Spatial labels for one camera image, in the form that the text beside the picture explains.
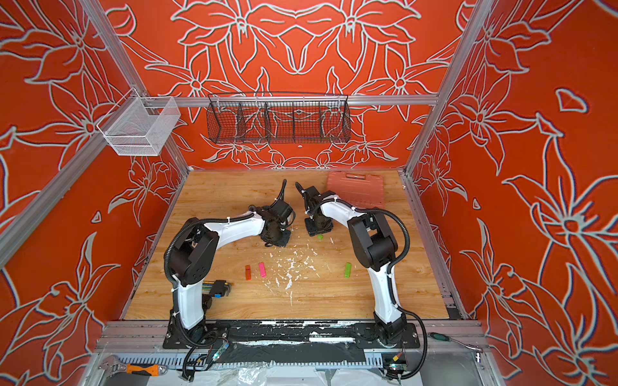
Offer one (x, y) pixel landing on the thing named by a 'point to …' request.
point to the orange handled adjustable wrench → (112, 367)
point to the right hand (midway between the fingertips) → (315, 229)
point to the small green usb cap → (320, 236)
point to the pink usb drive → (262, 269)
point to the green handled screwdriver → (447, 338)
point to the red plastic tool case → (362, 190)
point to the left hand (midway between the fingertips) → (285, 239)
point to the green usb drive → (348, 268)
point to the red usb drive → (248, 273)
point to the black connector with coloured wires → (216, 289)
